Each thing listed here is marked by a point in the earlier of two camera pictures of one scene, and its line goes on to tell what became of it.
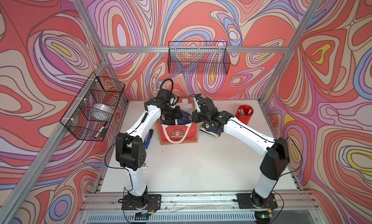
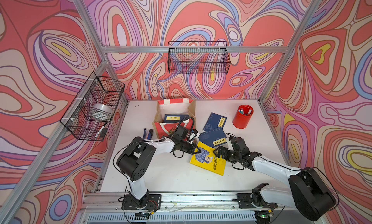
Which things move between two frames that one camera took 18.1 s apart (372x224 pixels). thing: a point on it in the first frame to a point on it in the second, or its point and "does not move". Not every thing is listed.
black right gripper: [195, 120] to [224, 155]
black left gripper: [177, 115] to [191, 150]
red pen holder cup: [244, 113] does not move
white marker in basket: [100, 129] does not move
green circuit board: [140, 216] does not move
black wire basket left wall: [92, 112] does not move
